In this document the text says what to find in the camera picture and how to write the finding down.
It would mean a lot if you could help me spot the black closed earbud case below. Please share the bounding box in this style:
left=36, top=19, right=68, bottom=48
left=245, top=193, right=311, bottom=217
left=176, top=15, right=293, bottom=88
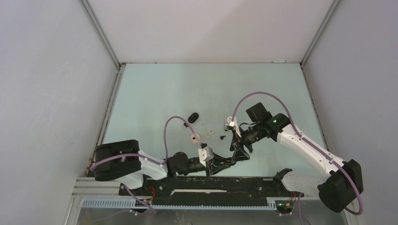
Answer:
left=188, top=112, right=199, bottom=123

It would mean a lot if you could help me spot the aluminium frame rail left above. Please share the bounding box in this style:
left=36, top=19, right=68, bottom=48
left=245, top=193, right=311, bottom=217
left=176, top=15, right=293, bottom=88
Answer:
left=79, top=0, right=127, bottom=156

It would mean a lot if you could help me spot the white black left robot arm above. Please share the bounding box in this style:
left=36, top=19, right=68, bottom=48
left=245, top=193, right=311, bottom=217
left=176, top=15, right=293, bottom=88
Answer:
left=90, top=140, right=237, bottom=195

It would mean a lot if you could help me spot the aluminium frame rail right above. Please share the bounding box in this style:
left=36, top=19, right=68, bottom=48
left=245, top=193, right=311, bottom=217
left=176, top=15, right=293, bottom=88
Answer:
left=299, top=0, right=342, bottom=151

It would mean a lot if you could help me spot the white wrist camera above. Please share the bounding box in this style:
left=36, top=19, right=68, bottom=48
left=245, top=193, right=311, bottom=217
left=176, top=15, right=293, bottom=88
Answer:
left=198, top=146, right=214, bottom=167
left=224, top=116, right=241, bottom=137

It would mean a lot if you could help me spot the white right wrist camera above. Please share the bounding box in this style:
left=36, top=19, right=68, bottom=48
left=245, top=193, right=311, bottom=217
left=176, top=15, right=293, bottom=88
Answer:
left=224, top=116, right=241, bottom=137

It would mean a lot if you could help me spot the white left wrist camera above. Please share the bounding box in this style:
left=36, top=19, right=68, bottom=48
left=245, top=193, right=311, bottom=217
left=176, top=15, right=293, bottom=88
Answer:
left=198, top=146, right=214, bottom=167

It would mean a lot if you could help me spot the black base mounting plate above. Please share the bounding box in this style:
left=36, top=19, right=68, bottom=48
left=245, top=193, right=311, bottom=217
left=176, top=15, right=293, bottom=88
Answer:
left=132, top=176, right=299, bottom=208

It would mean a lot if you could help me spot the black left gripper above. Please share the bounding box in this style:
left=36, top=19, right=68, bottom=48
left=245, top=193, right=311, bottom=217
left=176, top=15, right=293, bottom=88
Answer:
left=177, top=151, right=230, bottom=178

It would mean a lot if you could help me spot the grey slotted cable duct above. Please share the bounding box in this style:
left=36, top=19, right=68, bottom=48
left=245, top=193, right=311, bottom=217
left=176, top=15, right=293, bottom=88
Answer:
left=81, top=198, right=277, bottom=210

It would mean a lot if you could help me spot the aluminium frame rail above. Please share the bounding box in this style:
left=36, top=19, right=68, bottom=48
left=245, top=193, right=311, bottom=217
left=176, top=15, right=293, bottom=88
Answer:
left=79, top=0, right=127, bottom=156
left=299, top=0, right=342, bottom=151

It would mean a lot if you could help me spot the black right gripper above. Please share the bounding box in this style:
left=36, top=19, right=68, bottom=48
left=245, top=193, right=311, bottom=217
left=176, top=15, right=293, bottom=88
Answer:
left=230, top=123, right=264, bottom=163

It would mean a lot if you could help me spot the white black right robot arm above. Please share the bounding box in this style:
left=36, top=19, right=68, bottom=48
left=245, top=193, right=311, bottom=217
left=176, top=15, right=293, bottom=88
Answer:
left=224, top=103, right=363, bottom=213

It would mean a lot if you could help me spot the beige earbud charging case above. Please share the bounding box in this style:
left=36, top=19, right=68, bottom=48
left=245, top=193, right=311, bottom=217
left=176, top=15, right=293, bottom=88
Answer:
left=191, top=133, right=201, bottom=144

